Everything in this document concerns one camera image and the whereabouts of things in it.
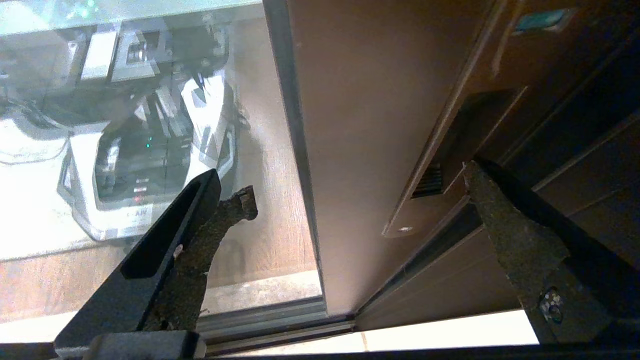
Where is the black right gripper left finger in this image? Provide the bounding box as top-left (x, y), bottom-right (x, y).
top-left (54, 168), bottom-right (259, 351)

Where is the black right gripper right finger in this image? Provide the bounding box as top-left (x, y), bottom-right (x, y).
top-left (461, 158), bottom-right (640, 346)

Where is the recessed door handle plate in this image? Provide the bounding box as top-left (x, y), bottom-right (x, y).
top-left (382, 0), bottom-right (631, 240)

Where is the brown framed sliding glass door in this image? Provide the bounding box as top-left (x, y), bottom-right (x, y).
top-left (0, 0), bottom-right (626, 321)

